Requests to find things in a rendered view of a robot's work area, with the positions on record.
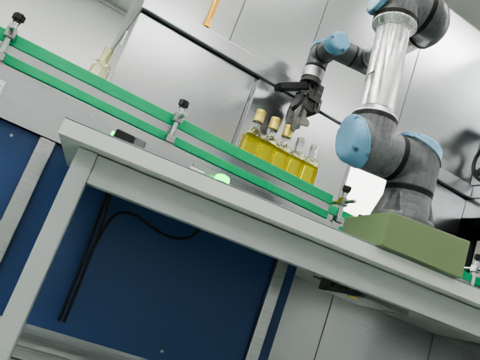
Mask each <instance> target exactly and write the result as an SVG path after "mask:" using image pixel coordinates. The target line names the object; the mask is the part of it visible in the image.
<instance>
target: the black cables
mask: <svg viewBox="0 0 480 360"><path fill-rule="evenodd" d="M111 197H112V195H111V194H108V193H106V194H105V196H104V199H103V201H102V204H101V207H100V209H99V212H98V215H97V217H96V221H95V222H94V226H93V229H92V230H91V234H90V237H89V240H88V242H87V245H86V248H85V250H84V254H83V256H82V258H81V262H80V264H79V267H78V269H77V272H76V275H75V277H74V280H73V282H72V285H71V288H70V289H69V292H68V295H67V297H66V300H65V302H64V305H63V307H62V310H61V312H60V314H59V317H58V319H57V321H61V319H62V316H63V315H64V312H65V309H66V306H67V304H68V302H69V299H70V297H71V294H72V292H73V290H74V287H75V285H76V281H77V279H78V277H79V274H80V271H81V268H82V267H83V271H82V273H81V276H80V278H79V281H78V284H77V285H76V288H75V291H74V294H73V296H72V298H71V301H70V303H69V306H68V309H67V310H66V313H65V315H64V318H63V321H62V322H64V323H66V320H67V317H68V315H69V312H70V311H71V308H72V305H73V303H74V300H75V298H76V295H77V293H78V290H79V287H80V286H81V283H82V280H83V278H84V275H85V273H86V270H87V267H88V265H89V262H90V260H91V256H92V254H93V252H94V249H95V247H96V245H97V243H98V241H99V239H100V238H101V235H102V234H103V232H104V230H105V229H106V227H107V226H108V225H109V223H110V222H111V220H112V219H113V218H114V217H116V216H118V215H120V214H128V215H131V216H134V217H136V218H137V219H139V220H141V221H142V222H144V223H145V224H146V225H147V226H148V227H150V228H151V229H153V230H154V231H156V232H158V233H159V234H161V235H163V236H166V237H168V238H170V239H176V240H185V239H190V238H191V237H193V236H195V235H196V234H197V233H198V232H199V231H200V230H201V229H197V230H196V231H195V232H194V233H193V234H191V235H189V236H185V237H176V236H171V235H168V234H165V233H164V232H162V231H160V230H158V229H157V228H155V227H154V226H152V225H151V224H150V223H148V222H147V221H146V220H144V219H143V218H141V217H140V216H138V215H136V214H134V213H131V212H129V211H120V212H116V213H115V214H114V215H112V216H111V217H110V218H109V220H108V221H107V222H106V223H105V224H104V226H103V223H104V219H105V217H106V213H107V210H108V207H109V203H110V201H111ZM105 204H106V205H105ZM104 205H105V208H104ZM103 209H104V212H103V215H102V218H101V221H100V224H99V227H98V230H97V233H96V236H95V238H94V242H93V244H92V246H91V250H90V252H89V255H88V256H87V259H86V261H85V263H84V260H85V258H86V255H87V252H88V250H89V247H90V244H91V241H92V239H93V236H94V232H95V231H96V227H97V224H98V222H99V219H100V217H101V213H102V211H103ZM102 226H103V228H102ZM101 228H102V229H101ZM83 264H84V266H83Z"/></svg>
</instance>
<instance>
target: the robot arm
mask: <svg viewBox="0 0 480 360"><path fill-rule="evenodd" d="M366 11H367V12H368V13H369V15H372V16H374V17H373V21H372V29H373V30H374V32H375V33H376V35H375V38H374V44H373V45H371V46H369V47H368V48H366V49H362V48H360V47H358V46H356V45H354V44H352V43H350V40H349V37H348V36H347V35H346V34H345V33H344V32H342V31H335V32H334V33H332V34H330V35H328V36H327V37H326V38H325V39H319V40H318V39H317V40H316V41H314V42H313V44H312V47H311V48H310V52H309V56H308V59H307V61H306V65H305V67H304V70H303V73H302V75H301V81H300V82H285V81H280V82H279V83H277V84H274V91H280V92H285V91H297V92H296V95H295V96H294V97H293V99H292V100H291V103H290V106H289V108H288V110H287V113H286V118H285V124H290V125H291V131H292V132H293V133H294V132H295V130H296V129H297V130H298V129H300V127H301V126H309V124H310V123H309V120H308V119H307V118H308V117H310V116H313V115H315V114H319V111H320V108H321V104H322V100H321V97H322V94H323V92H324V88H325V87H324V86H322V85H321V83H322V80H323V77H324V74H325V71H326V68H327V65H328V63H330V62H332V61H333V60H334V61H337V62H339V63H340V64H343V65H344V66H347V67H349V68H351V69H353V70H356V71H358V72H360V73H361V74H363V75H366V78H365V82H364V87H363V91H362V95H361V101H360V104H359V108H357V109H355V110H353V111H352V113H351V114H350V115H348V116H347V117H346V118H345V119H344V120H343V121H342V122H341V124H340V129H338V131H337V134H336V141H335V149H336V154H337V156H338V157H339V159H340V160H341V161H342V162H344V163H346V164H348V165H350V166H351V167H353V168H355V169H361V170H362V171H365V172H367V173H370V174H373V175H374V176H377V177H379V178H382V179H384V180H386V184H385V187H384V192H383V194H382V196H381V198H380V199H379V200H378V202H377V204H376V206H375V207H374V208H373V210H372V211H371V214H378V213H384V212H393V213H395V214H398V215H401V216H404V217H406V218H408V219H411V220H414V221H417V222H419V223H422V224H425V225H427V226H430V227H432V228H434V220H433V213H432V206H431V204H432V200H433V197H434V192H435V188H436V182H437V179H438V175H439V169H440V168H441V159H442V154H443V152H442V148H441V146H440V145H439V144H438V143H437V142H436V141H435V140H434V139H432V138H431V137H429V136H426V135H424V134H418V133H416V132H412V131H407V132H403V133H400V134H398V133H397V127H398V123H399V120H398V119H397V117H396V116H395V115H394V109H395V106H396V99H397V96H398V92H399V85H400V81H401V75H402V71H403V67H404V61H405V57H406V54H408V53H410V52H412V51H414V50H416V49H427V48H429V47H431V46H433V45H435V44H437V43H438V42H439V41H440V40H442V38H443V37H444V36H445V34H446V33H447V31H448V29H449V24H450V19H451V17H450V11H449V8H448V6H447V4H446V2H445V1H444V0H369V2H368V5H367V8H366ZM319 104H320V106H319ZM318 109H319V110H318ZM295 110H296V111H295Z"/></svg>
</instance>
